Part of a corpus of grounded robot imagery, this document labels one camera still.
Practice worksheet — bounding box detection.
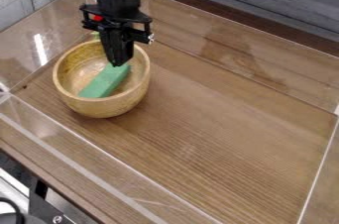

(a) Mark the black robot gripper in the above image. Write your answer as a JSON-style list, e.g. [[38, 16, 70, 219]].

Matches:
[[81, 0, 154, 66]]

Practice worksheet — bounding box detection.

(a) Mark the light wooden bowl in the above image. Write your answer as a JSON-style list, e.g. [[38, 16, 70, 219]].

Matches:
[[54, 40, 151, 118]]

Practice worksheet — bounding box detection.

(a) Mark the green rectangular block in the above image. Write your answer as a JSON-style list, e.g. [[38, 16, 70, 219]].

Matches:
[[79, 63, 130, 98]]

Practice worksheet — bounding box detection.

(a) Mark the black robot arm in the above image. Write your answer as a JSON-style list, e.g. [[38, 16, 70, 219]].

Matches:
[[81, 0, 154, 66]]

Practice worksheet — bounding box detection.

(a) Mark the red plush strawberry toy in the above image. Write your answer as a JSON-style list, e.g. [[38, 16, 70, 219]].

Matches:
[[91, 15, 103, 40]]

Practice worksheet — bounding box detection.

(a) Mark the clear acrylic enclosure wall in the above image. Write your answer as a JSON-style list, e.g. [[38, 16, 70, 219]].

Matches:
[[0, 0, 339, 224]]

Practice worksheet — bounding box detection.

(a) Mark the black table leg bracket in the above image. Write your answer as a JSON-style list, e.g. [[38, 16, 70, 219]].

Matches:
[[28, 179, 77, 224]]

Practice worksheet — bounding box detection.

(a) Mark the black cable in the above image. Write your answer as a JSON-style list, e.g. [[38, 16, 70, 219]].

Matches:
[[0, 197, 24, 224]]

